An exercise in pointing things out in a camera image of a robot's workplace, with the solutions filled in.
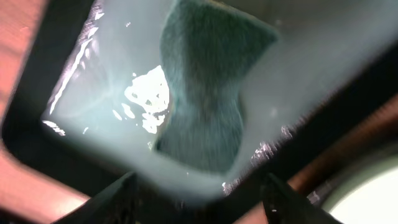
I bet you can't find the green and yellow sponge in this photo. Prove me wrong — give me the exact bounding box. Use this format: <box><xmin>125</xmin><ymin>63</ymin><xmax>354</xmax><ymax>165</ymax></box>
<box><xmin>154</xmin><ymin>0</ymin><xmax>278</xmax><ymax>173</ymax></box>

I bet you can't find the black rectangular sponge tray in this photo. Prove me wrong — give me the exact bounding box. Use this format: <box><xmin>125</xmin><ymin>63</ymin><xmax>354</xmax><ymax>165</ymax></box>
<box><xmin>2</xmin><ymin>0</ymin><xmax>397</xmax><ymax>223</ymax></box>

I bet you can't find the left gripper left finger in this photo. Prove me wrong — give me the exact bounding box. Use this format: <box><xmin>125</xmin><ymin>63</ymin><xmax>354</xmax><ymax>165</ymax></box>
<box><xmin>55</xmin><ymin>173</ymin><xmax>137</xmax><ymax>224</ymax></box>

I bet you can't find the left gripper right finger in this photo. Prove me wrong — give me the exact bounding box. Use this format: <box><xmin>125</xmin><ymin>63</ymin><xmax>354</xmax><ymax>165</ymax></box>
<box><xmin>261</xmin><ymin>174</ymin><xmax>341</xmax><ymax>224</ymax></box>

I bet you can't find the round black tray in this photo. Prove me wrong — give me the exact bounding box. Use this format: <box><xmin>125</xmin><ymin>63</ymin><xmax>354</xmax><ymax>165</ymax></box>
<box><xmin>308</xmin><ymin>143</ymin><xmax>397</xmax><ymax>212</ymax></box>

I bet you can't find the mint plate with stain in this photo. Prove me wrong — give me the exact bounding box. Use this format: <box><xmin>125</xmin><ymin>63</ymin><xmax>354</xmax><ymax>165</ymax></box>
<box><xmin>322</xmin><ymin>156</ymin><xmax>397</xmax><ymax>224</ymax></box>

